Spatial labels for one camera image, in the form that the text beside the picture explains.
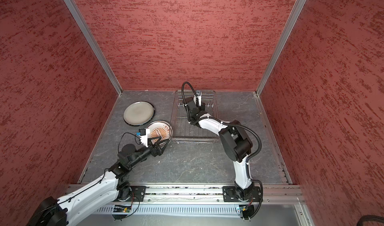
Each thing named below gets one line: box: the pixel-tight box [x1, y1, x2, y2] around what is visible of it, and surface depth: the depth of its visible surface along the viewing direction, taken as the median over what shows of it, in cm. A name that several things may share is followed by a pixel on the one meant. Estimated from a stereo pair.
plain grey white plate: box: [123, 101, 155, 126], surface depth 106 cm
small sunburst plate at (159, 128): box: [146, 120, 172, 140], surface depth 98 cm
